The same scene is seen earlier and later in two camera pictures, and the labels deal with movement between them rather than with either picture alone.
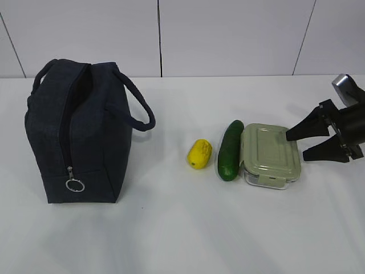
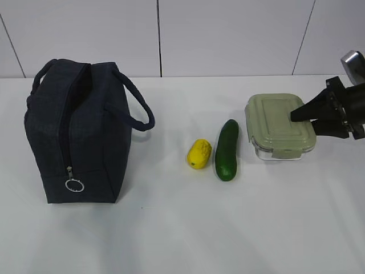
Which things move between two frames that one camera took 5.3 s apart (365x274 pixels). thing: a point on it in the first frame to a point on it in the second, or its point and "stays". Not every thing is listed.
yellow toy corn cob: (199, 154) stays
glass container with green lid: (269, 160) to (270, 127)
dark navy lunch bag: (78, 125) stays
